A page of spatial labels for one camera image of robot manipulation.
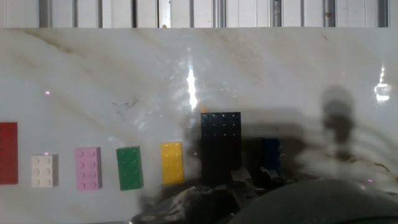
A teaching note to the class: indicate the yellow Lego brick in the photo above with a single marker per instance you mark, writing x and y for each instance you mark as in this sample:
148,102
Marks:
172,163

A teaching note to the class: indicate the blue Lego brick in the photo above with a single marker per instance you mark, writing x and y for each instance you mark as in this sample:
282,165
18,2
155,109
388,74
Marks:
272,154

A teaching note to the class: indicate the pink Lego brick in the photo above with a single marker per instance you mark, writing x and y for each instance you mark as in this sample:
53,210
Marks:
88,169

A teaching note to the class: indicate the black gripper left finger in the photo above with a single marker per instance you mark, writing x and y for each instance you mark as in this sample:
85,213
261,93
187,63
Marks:
245,186

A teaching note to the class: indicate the black flat Lego plate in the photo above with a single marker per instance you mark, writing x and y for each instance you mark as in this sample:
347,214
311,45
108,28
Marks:
220,146

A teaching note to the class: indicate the red flat Lego plate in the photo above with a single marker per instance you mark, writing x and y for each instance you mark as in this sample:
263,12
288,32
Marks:
7,152

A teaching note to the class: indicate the white Lego brick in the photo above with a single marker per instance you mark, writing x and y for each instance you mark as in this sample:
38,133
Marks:
43,171

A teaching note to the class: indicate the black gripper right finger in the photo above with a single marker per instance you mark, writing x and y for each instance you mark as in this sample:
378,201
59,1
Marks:
270,182

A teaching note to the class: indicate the green Lego brick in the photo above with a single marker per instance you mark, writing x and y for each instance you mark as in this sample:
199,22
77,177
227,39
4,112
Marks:
130,168

